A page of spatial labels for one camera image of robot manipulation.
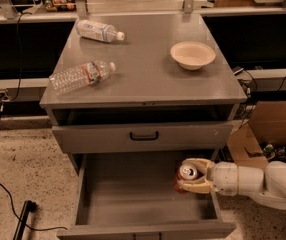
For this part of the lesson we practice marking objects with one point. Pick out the black drawer handle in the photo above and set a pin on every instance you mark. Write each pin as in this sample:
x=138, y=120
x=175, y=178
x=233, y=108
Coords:
x=148, y=137

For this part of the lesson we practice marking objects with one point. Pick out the red coke can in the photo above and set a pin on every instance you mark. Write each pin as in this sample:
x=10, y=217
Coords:
x=186, y=172

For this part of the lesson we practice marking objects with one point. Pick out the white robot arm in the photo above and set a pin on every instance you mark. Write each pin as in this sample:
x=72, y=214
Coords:
x=266, y=186

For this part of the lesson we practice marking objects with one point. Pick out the black bar on floor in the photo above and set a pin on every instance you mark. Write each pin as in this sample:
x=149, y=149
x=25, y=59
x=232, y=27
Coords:
x=28, y=207

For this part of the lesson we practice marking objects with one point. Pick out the white paper bowl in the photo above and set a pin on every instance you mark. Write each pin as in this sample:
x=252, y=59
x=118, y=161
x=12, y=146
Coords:
x=192, y=55

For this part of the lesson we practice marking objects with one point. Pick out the grey top drawer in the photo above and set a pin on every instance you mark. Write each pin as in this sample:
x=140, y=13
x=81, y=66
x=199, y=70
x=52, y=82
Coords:
x=113, y=138

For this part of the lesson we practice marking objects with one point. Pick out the grey open middle drawer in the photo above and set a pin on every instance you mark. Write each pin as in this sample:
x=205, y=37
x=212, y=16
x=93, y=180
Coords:
x=131, y=196

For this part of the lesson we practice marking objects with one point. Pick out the brown cardboard box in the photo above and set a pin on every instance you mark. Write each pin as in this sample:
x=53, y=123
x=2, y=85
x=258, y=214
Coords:
x=266, y=125

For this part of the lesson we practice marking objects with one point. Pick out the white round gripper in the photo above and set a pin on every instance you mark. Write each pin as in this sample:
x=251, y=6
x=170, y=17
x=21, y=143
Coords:
x=224, y=177

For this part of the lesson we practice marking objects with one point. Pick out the clear crushed water bottle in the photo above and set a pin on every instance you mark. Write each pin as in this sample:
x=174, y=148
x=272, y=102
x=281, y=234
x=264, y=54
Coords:
x=84, y=75

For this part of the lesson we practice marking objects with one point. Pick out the grey drawer cabinet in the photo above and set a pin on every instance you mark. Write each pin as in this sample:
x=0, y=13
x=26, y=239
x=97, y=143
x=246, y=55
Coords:
x=148, y=87

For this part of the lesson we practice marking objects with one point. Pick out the white labelled plastic bottle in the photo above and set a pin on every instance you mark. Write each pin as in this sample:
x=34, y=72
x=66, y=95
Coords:
x=99, y=31

